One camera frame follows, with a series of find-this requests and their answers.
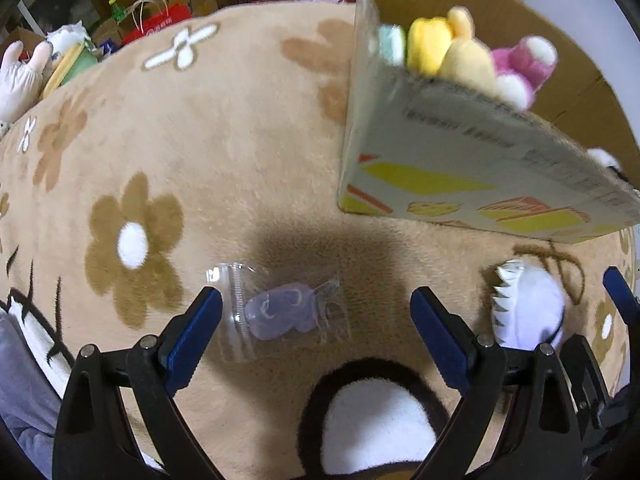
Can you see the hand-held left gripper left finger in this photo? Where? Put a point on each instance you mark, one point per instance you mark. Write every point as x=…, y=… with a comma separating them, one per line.
x=192, y=345

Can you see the purple and white plush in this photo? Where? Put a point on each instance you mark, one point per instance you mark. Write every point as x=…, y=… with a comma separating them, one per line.
x=530, y=305

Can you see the green bottle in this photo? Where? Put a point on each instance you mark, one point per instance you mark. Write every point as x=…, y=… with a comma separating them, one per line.
x=116, y=10

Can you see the clear bag with purple charm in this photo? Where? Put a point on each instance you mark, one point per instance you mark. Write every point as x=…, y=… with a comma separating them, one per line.
x=280, y=310

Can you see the green and yellow case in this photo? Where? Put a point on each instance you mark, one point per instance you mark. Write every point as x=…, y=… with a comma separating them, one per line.
x=75, y=65

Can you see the brown floral blanket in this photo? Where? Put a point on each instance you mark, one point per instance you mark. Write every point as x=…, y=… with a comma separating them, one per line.
x=225, y=160

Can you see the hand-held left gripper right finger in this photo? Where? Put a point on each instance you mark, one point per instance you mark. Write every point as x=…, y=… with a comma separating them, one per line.
x=440, y=340

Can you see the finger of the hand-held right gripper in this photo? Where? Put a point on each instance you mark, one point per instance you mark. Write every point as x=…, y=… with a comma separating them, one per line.
x=620, y=292
x=585, y=375

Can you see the white and pink doll plush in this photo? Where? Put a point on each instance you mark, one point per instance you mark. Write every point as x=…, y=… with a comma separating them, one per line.
x=20, y=85

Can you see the printed cardboard box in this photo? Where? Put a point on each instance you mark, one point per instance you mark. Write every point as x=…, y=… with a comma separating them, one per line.
x=425, y=135

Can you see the green tissue pack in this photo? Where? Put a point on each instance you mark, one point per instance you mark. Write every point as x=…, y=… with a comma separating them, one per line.
x=392, y=45

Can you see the yellow dog plush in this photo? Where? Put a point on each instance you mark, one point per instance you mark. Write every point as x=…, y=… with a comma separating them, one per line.
x=465, y=60

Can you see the person's leg in purple pants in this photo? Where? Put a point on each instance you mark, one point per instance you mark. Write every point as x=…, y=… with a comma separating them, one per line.
x=25, y=400

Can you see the red paper bag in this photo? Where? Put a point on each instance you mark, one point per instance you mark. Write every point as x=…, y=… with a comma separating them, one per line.
x=160, y=22

